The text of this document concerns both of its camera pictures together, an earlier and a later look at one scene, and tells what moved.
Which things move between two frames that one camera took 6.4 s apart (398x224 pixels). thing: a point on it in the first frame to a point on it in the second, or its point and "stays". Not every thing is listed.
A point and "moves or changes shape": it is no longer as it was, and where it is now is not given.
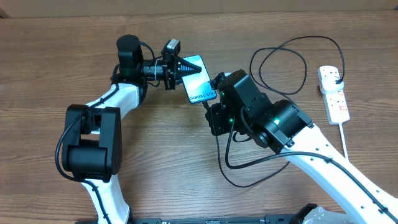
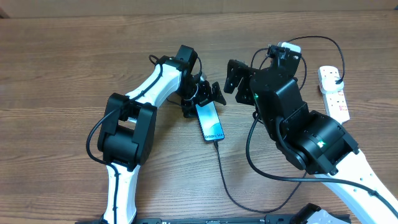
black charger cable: [276, 48] to [301, 186]
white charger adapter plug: [328, 84] stays
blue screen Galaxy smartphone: [198, 86] moves or changes shape
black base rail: [273, 219] stays
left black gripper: [175, 68] to [204, 96]
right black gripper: [217, 117] to [240, 79]
